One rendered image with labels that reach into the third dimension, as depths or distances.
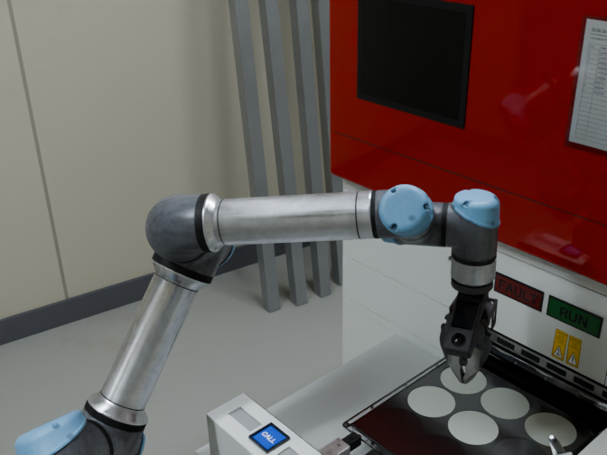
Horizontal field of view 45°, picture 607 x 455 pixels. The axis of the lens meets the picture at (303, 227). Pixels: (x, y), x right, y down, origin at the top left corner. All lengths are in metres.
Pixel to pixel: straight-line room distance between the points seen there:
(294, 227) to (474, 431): 0.64
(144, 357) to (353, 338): 0.88
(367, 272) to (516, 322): 0.45
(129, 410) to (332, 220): 0.52
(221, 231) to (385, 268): 0.79
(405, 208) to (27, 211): 2.48
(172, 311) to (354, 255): 0.74
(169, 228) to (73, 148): 2.16
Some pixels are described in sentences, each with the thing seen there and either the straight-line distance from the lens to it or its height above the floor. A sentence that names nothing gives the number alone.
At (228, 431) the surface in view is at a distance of 1.46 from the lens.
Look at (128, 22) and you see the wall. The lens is 3.29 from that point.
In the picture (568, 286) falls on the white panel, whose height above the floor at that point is 1.16.
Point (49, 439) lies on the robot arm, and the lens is 1.27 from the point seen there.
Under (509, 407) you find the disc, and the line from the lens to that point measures 1.64.
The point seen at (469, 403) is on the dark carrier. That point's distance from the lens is 1.63.
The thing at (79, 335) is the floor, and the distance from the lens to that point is 3.55.
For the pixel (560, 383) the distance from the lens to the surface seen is 1.67.
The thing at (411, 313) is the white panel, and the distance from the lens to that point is 1.88.
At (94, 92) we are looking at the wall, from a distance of 3.30.
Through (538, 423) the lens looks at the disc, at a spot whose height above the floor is 0.90.
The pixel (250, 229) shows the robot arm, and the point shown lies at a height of 1.42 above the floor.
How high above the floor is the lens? 1.94
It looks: 27 degrees down
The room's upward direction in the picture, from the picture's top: 1 degrees counter-clockwise
